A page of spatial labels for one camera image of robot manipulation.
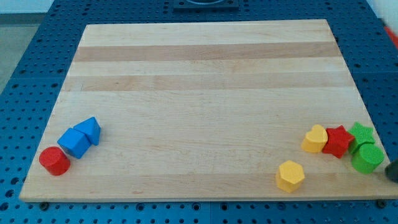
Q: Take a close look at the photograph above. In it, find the green cylinder block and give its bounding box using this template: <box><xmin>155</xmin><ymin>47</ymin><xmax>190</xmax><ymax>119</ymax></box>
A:
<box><xmin>351</xmin><ymin>144</ymin><xmax>384</xmax><ymax>174</ymax></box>

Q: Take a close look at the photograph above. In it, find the yellow hexagon block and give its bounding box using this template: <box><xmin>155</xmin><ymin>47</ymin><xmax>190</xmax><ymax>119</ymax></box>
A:
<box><xmin>275</xmin><ymin>160</ymin><xmax>305</xmax><ymax>193</ymax></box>

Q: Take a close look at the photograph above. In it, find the wooden board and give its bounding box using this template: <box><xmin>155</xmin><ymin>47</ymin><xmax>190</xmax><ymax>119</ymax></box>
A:
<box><xmin>19</xmin><ymin>19</ymin><xmax>397</xmax><ymax>202</ymax></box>

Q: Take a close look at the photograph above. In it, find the blue triangular prism block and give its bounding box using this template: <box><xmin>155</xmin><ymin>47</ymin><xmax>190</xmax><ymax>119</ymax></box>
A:
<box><xmin>73</xmin><ymin>116</ymin><xmax>101</xmax><ymax>146</ymax></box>

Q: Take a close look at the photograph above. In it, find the yellow heart block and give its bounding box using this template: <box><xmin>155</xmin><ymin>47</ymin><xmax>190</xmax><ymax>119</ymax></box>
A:
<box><xmin>301</xmin><ymin>124</ymin><xmax>328</xmax><ymax>153</ymax></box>

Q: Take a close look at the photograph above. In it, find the blue cube block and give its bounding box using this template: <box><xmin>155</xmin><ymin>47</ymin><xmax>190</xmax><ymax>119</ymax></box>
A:
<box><xmin>57</xmin><ymin>128</ymin><xmax>91</xmax><ymax>159</ymax></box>

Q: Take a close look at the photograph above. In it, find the red star block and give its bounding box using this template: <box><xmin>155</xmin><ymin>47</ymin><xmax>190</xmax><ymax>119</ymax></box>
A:
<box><xmin>322</xmin><ymin>125</ymin><xmax>355</xmax><ymax>159</ymax></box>

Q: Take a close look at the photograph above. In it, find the red cylinder block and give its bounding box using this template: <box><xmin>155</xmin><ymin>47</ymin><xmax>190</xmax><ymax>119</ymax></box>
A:
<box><xmin>39</xmin><ymin>146</ymin><xmax>71</xmax><ymax>176</ymax></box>

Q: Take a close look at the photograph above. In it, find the green star block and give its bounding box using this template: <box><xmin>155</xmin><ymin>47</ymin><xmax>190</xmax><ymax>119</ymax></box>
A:
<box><xmin>348</xmin><ymin>121</ymin><xmax>375</xmax><ymax>154</ymax></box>

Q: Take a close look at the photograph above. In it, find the black pusher tool tip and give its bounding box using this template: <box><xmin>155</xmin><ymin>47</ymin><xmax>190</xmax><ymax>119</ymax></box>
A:
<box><xmin>384</xmin><ymin>159</ymin><xmax>398</xmax><ymax>183</ymax></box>

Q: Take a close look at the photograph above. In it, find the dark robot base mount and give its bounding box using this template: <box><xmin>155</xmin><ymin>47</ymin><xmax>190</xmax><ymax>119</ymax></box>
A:
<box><xmin>173</xmin><ymin>0</ymin><xmax>239</xmax><ymax>11</ymax></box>

